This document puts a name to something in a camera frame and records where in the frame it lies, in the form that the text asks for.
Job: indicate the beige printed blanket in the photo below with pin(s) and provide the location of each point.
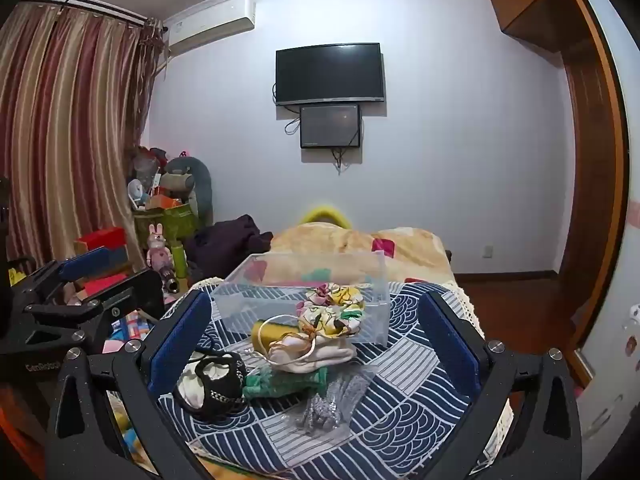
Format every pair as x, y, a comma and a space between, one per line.
325, 245

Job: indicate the mustard yellow hair band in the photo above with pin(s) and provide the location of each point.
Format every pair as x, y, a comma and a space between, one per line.
272, 334

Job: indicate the small black wall monitor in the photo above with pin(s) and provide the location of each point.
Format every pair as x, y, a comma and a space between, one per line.
330, 126

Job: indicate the green box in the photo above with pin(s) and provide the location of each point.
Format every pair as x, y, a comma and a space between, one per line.
170, 225

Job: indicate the red beige striped curtain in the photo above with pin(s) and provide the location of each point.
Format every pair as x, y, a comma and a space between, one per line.
65, 125

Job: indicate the yellow chair back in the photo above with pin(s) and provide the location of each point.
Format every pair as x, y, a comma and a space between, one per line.
322, 212

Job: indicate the curtain rail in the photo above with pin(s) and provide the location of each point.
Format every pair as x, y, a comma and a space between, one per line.
90, 4

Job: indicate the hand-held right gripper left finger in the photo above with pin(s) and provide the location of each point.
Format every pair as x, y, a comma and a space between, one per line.
180, 340

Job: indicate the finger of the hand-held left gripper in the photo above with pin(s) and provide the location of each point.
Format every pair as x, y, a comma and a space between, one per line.
135, 292
85, 261

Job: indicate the floral scrunchie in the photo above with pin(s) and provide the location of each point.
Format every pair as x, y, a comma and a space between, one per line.
325, 324
342, 297

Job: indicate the cream lace bedcover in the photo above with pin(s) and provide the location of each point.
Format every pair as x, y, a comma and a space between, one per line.
467, 306

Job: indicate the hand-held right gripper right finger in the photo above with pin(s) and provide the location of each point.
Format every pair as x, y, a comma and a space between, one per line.
447, 340

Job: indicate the red box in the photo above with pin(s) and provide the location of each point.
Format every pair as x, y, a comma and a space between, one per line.
102, 239

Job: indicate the pile of household clutter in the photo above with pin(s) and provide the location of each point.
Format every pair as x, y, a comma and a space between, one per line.
145, 175

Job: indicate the pink rabbit toy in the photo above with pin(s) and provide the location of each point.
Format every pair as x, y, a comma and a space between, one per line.
159, 252

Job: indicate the white air conditioner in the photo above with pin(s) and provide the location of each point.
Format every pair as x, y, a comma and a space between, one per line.
210, 25

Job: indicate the black wall television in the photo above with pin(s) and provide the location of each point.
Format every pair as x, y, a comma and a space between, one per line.
330, 74

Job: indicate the dark purple clothing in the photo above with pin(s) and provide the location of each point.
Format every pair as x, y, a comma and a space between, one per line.
230, 245

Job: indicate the green lace scrunchie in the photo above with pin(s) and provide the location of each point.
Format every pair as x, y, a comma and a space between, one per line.
275, 385

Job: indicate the brown wooden wardrobe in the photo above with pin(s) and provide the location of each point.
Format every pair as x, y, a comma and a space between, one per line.
595, 160

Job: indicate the white wall outlet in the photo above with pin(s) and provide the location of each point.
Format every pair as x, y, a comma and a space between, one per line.
488, 252

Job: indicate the blue patterned cloth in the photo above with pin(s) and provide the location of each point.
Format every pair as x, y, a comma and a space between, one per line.
425, 435

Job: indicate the grey plush toy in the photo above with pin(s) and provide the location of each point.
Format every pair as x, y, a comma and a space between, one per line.
192, 180

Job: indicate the green bottle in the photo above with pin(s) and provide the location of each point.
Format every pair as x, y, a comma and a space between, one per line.
179, 260

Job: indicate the white door with stickers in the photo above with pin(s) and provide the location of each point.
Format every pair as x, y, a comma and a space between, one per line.
612, 260

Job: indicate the colourful checked cloth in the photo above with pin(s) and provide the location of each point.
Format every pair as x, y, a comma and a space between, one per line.
127, 330

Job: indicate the clear plastic box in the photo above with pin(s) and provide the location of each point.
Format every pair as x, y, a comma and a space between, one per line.
300, 270

